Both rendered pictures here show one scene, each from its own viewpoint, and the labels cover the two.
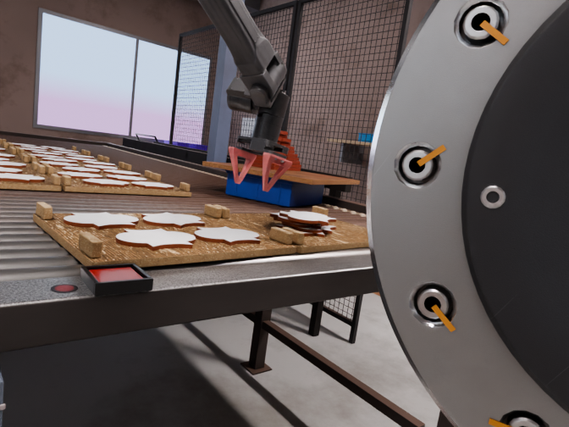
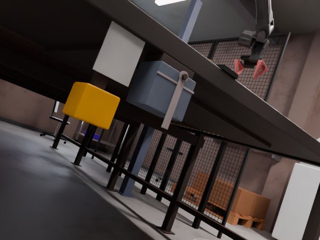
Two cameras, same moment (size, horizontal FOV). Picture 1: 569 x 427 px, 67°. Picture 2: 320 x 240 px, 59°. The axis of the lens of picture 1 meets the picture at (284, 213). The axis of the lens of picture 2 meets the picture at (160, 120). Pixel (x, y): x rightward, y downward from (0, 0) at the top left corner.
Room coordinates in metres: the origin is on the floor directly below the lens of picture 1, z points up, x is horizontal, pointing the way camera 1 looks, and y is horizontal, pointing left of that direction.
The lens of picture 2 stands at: (-0.33, 0.33, 0.63)
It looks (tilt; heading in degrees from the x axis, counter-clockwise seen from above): 5 degrees up; 2
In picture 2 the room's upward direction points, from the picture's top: 21 degrees clockwise
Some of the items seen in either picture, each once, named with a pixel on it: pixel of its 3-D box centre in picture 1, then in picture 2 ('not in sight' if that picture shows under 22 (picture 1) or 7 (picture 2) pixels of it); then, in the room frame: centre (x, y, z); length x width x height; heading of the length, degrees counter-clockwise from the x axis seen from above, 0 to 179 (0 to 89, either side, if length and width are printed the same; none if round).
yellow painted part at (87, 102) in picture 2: not in sight; (103, 74); (0.32, 0.51, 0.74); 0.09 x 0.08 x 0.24; 129
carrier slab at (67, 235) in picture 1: (166, 234); not in sight; (0.85, 0.23, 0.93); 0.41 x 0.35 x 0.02; 133
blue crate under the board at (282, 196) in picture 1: (276, 187); not in sight; (1.77, 0.05, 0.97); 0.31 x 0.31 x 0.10; 62
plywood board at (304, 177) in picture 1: (284, 173); not in sight; (1.84, 0.02, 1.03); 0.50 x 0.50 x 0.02; 62
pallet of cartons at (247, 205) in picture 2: not in sight; (219, 195); (4.30, -0.84, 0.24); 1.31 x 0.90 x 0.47; 43
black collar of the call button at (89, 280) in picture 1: (116, 278); (222, 71); (0.57, 0.22, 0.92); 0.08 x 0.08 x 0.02; 39
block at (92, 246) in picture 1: (90, 245); not in sight; (0.62, 0.28, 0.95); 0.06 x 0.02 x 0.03; 43
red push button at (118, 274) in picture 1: (116, 279); not in sight; (0.57, 0.22, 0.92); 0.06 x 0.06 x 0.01; 39
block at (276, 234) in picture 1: (281, 235); not in sight; (0.89, 0.00, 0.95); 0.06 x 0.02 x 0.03; 43
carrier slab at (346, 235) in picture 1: (307, 229); not in sight; (1.14, -0.07, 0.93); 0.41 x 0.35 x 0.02; 135
